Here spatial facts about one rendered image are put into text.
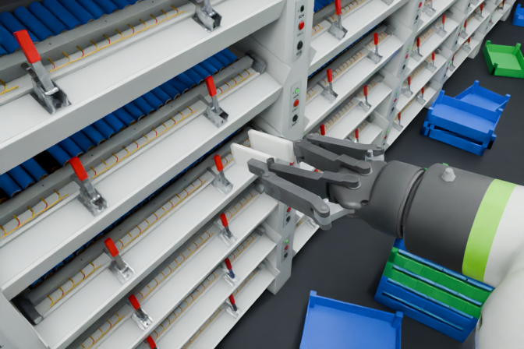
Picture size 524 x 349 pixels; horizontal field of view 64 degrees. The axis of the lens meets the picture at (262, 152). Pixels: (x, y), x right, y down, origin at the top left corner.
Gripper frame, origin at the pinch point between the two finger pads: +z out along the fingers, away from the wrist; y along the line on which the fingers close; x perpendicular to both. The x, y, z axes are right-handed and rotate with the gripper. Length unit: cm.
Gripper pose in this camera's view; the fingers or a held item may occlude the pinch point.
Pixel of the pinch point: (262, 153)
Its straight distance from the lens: 53.4
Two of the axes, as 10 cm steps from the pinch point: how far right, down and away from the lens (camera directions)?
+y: 6.3, -5.3, 5.8
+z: -7.6, -2.6, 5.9
